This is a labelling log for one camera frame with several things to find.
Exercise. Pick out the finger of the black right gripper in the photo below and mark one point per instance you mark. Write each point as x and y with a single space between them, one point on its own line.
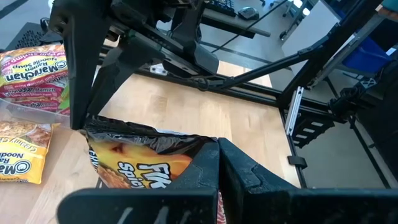
81 46
124 62

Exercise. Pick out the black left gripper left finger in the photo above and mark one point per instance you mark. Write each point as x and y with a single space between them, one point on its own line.
140 205

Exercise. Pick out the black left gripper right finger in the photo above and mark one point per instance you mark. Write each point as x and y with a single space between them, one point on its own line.
311 208

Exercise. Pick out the black fire noodle pack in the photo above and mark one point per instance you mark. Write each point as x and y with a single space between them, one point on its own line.
140 155

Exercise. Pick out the clear plastic bin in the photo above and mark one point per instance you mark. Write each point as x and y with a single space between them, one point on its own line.
37 116

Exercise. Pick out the yellow creamy chicken ramen pack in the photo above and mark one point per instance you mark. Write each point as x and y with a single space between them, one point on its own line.
21 155

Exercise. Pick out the black keyboard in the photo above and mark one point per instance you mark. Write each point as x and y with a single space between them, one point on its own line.
220 4

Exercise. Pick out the grey background desk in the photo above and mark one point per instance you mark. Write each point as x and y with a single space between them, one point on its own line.
242 28

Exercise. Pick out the black computer mouse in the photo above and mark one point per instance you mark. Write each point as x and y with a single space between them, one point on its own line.
248 13

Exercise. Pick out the blue storage box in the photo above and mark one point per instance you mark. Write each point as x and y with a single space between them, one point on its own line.
363 57

